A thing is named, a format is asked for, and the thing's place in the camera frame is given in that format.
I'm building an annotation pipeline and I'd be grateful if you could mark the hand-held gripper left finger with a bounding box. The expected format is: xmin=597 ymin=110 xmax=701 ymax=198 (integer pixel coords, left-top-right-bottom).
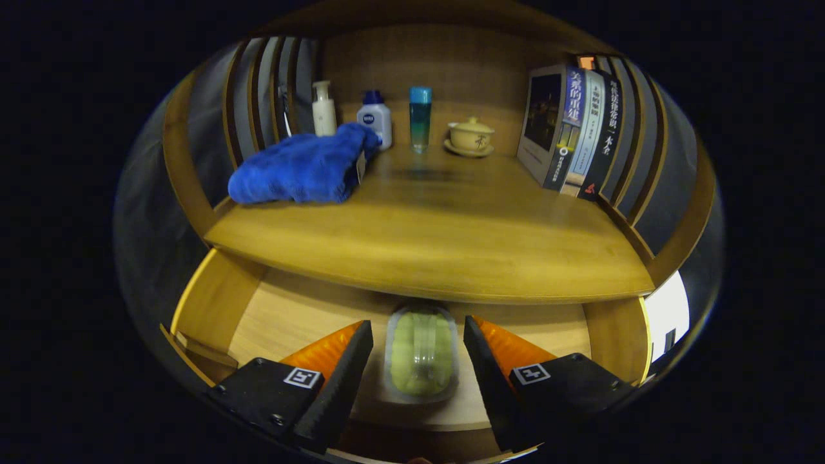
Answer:
xmin=206 ymin=320 xmax=374 ymax=455

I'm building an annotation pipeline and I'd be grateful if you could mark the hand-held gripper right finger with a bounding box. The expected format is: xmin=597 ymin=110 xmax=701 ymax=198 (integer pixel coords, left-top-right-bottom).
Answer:
xmin=463 ymin=315 xmax=636 ymax=453

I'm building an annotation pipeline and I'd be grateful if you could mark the wooden drawer with black knob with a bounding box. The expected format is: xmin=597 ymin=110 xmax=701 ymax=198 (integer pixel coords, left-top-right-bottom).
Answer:
xmin=160 ymin=248 xmax=653 ymax=461

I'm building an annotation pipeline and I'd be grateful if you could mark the wooden countertop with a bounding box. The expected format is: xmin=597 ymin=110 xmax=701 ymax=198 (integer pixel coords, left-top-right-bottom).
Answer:
xmin=205 ymin=145 xmax=656 ymax=305

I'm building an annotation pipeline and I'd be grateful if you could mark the white side cabinet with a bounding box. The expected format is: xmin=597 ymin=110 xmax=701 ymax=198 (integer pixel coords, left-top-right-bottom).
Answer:
xmin=645 ymin=271 xmax=690 ymax=363

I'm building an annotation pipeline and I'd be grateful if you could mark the wooden cabinet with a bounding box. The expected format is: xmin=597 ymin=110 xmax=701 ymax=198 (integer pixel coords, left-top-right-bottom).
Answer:
xmin=158 ymin=0 xmax=717 ymax=464

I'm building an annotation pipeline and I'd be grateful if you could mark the blue towel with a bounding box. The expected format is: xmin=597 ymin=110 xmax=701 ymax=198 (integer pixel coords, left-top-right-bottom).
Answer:
xmin=228 ymin=122 xmax=382 ymax=205

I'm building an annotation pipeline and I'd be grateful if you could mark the tan lidded teacup with saucer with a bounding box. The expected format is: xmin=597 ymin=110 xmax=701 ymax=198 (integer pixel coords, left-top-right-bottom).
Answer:
xmin=443 ymin=117 xmax=496 ymax=158

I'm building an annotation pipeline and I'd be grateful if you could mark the blue spine book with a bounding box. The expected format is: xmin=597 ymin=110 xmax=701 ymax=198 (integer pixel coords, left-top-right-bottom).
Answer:
xmin=516 ymin=64 xmax=584 ymax=191

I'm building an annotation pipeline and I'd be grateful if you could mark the teal glass bottle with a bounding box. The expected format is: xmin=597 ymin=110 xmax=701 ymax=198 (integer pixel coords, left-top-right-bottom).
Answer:
xmin=409 ymin=86 xmax=432 ymax=154

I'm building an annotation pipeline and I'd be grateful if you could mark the white bottle with blue cap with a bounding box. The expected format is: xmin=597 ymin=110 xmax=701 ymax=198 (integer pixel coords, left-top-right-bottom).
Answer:
xmin=356 ymin=90 xmax=393 ymax=151

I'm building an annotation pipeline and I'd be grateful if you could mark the white pump bottle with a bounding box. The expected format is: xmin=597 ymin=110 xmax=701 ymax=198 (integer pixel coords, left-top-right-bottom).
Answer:
xmin=312 ymin=80 xmax=338 ymax=137

